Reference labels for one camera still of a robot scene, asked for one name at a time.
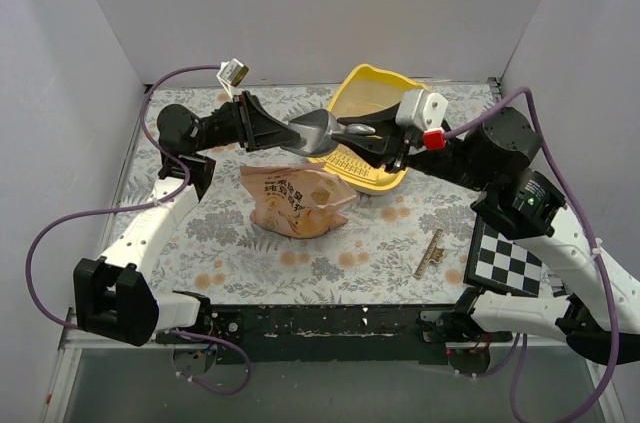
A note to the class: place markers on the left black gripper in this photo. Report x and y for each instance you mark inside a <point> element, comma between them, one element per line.
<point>247,121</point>

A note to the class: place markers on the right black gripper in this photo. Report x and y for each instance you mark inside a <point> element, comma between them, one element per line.
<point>401,152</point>

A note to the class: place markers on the silver metal scoop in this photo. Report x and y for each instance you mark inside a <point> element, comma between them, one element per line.
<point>316,129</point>

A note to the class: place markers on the pink cat litter bag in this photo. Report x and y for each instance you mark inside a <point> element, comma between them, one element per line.
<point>301,202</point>

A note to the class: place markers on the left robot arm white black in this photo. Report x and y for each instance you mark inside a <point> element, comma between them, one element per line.
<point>112,295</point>

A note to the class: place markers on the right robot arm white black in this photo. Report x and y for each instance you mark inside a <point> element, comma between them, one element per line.
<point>599,316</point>

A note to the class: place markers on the yellow plastic litter box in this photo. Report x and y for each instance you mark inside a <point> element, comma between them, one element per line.
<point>367,89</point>

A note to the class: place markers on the floral patterned table mat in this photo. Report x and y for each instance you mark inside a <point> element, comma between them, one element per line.
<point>219,253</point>

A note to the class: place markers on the gold brown bookmark strip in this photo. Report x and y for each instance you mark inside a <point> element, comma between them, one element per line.
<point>432,255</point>

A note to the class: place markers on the black white checkerboard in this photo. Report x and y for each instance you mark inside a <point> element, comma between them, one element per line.
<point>498,265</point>

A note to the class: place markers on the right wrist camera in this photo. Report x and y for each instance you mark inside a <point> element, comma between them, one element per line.
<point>420,114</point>

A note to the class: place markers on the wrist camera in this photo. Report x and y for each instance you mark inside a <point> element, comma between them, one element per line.
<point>230,75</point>
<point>420,114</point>

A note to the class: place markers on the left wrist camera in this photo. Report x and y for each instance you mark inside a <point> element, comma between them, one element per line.
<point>230,75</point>

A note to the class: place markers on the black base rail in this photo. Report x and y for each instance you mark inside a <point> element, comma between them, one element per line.
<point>325,333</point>

